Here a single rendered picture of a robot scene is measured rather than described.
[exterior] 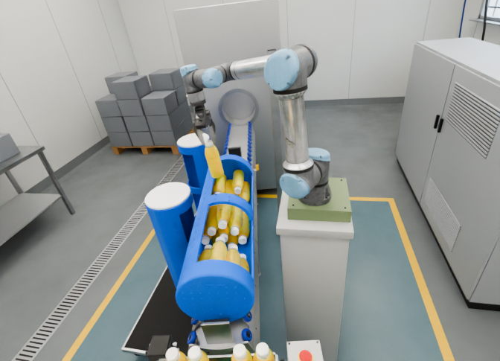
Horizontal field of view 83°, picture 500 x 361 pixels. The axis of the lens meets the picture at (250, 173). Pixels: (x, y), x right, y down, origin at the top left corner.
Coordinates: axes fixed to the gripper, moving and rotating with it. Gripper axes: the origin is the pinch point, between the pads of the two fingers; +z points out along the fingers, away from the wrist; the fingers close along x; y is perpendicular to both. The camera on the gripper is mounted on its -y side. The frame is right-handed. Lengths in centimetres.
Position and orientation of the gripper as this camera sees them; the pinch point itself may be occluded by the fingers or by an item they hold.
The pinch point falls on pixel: (208, 142)
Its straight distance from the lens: 138.5
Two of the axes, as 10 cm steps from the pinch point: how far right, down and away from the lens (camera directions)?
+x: -9.8, 2.0, 0.2
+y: -0.8, -4.9, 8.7
